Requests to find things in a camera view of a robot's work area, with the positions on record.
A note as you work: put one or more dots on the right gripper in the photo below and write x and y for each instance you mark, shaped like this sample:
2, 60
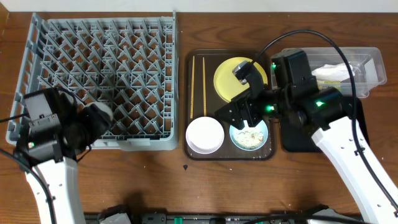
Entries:
244, 101

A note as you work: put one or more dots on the light blue bowl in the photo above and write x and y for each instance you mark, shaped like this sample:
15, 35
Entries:
262, 126

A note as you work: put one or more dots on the rice food scraps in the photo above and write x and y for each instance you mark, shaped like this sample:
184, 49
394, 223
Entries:
249, 140

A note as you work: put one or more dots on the wooden chopstick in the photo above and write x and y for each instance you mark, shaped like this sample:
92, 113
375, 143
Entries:
192, 87
204, 86

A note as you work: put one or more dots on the white pink bowl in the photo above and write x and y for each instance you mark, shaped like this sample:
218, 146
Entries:
204, 135

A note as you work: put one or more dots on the green orange snack wrapper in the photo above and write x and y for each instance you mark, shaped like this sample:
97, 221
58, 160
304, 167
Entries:
328, 84

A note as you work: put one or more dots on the white napkin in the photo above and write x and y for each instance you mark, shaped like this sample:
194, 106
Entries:
337, 73

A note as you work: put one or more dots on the white cup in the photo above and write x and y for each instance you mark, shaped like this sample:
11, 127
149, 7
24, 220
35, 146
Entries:
101, 109

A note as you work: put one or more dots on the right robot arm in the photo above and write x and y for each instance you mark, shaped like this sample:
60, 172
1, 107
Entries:
327, 118

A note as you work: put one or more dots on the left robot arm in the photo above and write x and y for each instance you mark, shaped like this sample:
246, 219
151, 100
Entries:
50, 146

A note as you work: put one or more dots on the yellow round plate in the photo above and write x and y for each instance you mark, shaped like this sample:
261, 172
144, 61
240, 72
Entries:
226, 84

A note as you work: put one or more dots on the dark brown serving tray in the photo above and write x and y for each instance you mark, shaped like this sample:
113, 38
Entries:
228, 151

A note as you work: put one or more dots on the clear plastic bin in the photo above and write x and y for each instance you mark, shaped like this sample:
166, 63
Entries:
366, 64

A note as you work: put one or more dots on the grey plastic dish rack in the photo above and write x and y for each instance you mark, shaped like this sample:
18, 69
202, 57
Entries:
129, 64

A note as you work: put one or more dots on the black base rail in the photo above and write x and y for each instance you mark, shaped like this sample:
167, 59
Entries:
319, 214

